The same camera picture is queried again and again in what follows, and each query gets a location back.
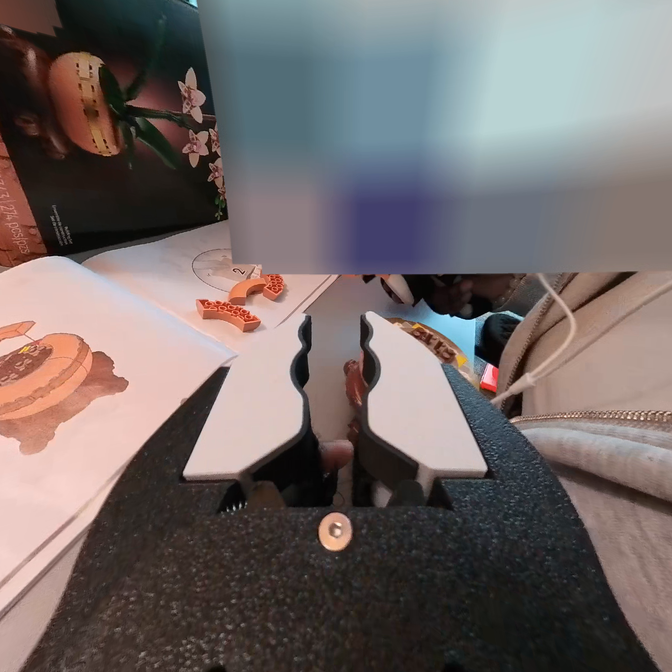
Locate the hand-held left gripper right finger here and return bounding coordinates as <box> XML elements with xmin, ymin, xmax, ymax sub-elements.
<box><xmin>355</xmin><ymin>311</ymin><xmax>489</xmax><ymax>496</ymax></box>

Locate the white instruction booklet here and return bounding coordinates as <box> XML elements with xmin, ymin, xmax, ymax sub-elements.
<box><xmin>0</xmin><ymin>221</ymin><xmax>337</xmax><ymax>610</ymax></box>

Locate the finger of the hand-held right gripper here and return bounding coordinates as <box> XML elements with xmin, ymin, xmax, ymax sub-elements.
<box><xmin>378</xmin><ymin>274</ymin><xmax>417</xmax><ymax>307</ymax></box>

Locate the brick pot model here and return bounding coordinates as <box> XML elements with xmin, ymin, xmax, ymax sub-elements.
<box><xmin>343</xmin><ymin>317</ymin><xmax>475</xmax><ymax>415</ymax></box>

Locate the salmon curved brick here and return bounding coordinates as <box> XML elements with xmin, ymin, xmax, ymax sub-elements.
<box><xmin>228</xmin><ymin>275</ymin><xmax>270</xmax><ymax>306</ymax></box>

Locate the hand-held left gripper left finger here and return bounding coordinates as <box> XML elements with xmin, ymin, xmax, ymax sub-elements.
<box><xmin>183</xmin><ymin>313</ymin><xmax>313</xmax><ymax>484</ymax></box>

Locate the white earphone cable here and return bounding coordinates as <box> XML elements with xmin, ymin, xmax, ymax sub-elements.
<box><xmin>489</xmin><ymin>273</ymin><xmax>672</xmax><ymax>410</ymax></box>

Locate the black flower print box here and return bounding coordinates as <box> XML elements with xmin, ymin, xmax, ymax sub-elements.
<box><xmin>0</xmin><ymin>0</ymin><xmax>230</xmax><ymax>268</ymax></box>

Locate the person's right hand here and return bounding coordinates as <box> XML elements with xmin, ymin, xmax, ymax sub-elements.
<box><xmin>420</xmin><ymin>273</ymin><xmax>528</xmax><ymax>320</ymax></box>

